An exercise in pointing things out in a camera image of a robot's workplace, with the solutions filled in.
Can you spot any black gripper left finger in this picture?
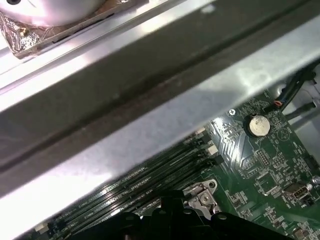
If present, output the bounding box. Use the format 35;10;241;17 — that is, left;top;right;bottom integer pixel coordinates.
107;191;174;240

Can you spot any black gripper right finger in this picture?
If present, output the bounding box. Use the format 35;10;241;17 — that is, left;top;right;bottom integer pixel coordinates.
172;191;286;240

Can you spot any CPU socket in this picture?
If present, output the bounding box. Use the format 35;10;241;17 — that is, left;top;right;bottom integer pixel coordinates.
183;178;222;222

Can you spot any black RAM slot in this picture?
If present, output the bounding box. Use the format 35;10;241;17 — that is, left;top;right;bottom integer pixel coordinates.
82;156;224;232
34;146;220;233
99;138;210;198

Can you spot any silver USB port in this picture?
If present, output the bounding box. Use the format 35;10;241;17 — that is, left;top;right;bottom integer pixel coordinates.
282;183;310;201

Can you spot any green motherboard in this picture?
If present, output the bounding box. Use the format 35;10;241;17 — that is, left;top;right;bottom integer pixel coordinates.
24;88;320;240

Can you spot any silver coin battery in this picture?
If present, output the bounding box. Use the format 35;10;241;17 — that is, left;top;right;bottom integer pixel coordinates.
242;112;272;138

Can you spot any black open PC case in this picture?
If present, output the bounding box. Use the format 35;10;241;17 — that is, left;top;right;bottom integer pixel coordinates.
0;0;320;240

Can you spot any black sleeved cable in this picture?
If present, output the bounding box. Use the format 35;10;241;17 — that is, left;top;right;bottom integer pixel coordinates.
263;63;320;113

